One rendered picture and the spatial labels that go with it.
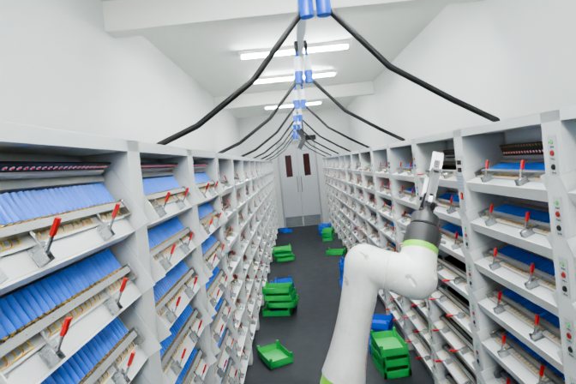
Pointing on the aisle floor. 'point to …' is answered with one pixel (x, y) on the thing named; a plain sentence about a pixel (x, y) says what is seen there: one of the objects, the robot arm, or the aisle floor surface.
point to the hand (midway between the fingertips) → (433, 169)
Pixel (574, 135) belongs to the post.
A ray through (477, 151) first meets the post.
